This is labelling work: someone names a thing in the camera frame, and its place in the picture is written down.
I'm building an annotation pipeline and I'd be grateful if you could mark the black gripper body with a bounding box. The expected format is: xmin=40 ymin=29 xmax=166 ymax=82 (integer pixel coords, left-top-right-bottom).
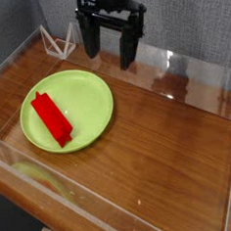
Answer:
xmin=76 ymin=0 xmax=147 ymax=38

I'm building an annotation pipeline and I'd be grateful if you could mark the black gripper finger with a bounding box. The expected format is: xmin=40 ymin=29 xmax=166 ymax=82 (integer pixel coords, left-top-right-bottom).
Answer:
xmin=78 ymin=17 xmax=101 ymax=59
xmin=119 ymin=28 xmax=139 ymax=69

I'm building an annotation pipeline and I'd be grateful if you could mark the green round plate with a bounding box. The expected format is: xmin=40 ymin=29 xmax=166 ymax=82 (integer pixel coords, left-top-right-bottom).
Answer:
xmin=20 ymin=69 xmax=114 ymax=154

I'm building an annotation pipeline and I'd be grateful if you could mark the red plastic block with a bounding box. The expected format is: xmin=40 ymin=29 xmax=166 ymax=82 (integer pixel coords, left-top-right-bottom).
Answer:
xmin=31 ymin=92 xmax=73 ymax=147

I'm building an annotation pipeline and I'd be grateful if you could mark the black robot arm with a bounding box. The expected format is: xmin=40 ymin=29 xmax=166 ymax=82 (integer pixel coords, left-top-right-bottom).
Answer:
xmin=75 ymin=0 xmax=147 ymax=69

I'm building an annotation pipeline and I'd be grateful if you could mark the clear acrylic corner bracket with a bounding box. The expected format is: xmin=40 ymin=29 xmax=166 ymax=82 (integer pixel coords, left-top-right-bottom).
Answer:
xmin=40 ymin=23 xmax=76 ymax=60

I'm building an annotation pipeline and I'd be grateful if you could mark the clear acrylic enclosure wall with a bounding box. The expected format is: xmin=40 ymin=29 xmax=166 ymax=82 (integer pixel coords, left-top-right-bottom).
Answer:
xmin=0 ymin=32 xmax=231 ymax=231

